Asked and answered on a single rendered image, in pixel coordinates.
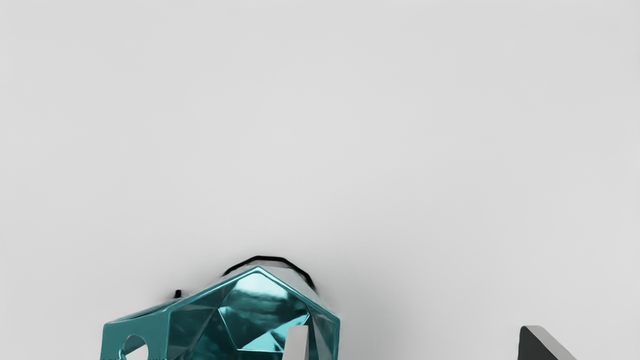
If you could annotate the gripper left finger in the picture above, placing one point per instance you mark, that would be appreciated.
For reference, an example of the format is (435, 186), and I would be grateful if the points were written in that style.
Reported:
(297, 345)

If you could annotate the teal faceted mug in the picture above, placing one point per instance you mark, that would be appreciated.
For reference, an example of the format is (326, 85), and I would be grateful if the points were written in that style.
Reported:
(250, 310)

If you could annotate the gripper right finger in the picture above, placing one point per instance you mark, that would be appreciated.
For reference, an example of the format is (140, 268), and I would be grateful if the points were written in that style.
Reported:
(540, 347)

